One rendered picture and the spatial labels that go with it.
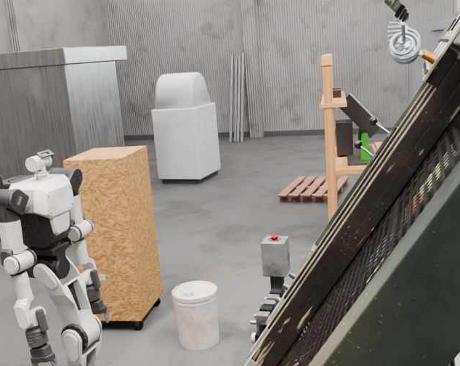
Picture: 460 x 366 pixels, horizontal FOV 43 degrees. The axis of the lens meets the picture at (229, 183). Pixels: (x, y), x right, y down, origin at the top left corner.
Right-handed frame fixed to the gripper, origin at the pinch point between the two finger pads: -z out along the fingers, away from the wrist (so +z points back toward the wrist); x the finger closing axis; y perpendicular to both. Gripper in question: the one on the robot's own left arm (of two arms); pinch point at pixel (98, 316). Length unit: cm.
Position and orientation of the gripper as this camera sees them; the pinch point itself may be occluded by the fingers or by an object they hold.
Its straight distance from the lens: 326.1
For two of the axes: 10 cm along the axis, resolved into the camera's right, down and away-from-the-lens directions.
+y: 3.6, -2.7, 9.0
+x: 9.1, -1.2, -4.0
